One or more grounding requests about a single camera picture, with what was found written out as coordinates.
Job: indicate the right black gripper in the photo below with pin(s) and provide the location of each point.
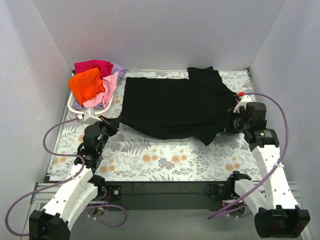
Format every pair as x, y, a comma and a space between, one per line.
231, 121

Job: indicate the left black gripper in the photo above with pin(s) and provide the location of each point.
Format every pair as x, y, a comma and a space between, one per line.
107, 125

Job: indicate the black t shirt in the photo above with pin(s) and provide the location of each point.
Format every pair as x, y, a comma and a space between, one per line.
167, 109

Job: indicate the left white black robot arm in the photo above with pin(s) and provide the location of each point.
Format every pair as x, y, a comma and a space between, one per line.
56, 219

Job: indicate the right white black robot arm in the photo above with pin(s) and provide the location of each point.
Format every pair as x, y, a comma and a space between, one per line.
277, 213

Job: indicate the floral patterned table mat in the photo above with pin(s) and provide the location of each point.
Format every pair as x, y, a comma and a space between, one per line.
132, 156

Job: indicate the pink t shirt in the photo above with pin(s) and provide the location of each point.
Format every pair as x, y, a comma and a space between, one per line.
110, 84

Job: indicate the white plastic laundry basket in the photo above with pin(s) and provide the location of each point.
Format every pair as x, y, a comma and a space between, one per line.
74, 107

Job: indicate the orange t shirt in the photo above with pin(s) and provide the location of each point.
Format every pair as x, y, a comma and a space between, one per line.
86, 85

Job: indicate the lavender t shirt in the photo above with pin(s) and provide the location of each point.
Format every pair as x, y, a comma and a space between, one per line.
120, 70

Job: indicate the magenta t shirt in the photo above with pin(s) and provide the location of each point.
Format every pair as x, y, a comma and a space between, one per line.
104, 67

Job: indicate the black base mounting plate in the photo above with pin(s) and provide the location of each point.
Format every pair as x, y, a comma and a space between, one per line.
170, 195

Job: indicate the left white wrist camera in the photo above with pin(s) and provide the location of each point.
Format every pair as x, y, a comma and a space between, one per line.
88, 117

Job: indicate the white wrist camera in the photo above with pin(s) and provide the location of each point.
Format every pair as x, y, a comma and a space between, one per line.
244, 98
88, 117

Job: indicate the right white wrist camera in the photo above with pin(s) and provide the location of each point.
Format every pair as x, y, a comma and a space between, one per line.
244, 98

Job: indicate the aluminium frame rail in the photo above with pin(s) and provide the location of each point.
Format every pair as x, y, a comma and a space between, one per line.
46, 195

